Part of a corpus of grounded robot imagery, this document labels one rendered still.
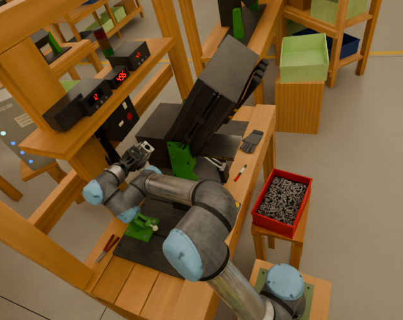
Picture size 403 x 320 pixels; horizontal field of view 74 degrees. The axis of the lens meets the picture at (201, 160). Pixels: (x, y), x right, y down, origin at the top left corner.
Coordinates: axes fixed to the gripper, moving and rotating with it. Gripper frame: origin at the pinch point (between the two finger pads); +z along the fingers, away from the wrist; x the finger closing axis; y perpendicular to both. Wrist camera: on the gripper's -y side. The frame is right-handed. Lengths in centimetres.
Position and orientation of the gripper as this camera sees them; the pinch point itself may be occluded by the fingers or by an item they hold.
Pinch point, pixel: (145, 150)
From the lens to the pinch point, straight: 119.3
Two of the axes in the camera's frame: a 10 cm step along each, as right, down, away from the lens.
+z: 3.8, -5.1, 7.7
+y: 5.7, -5.3, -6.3
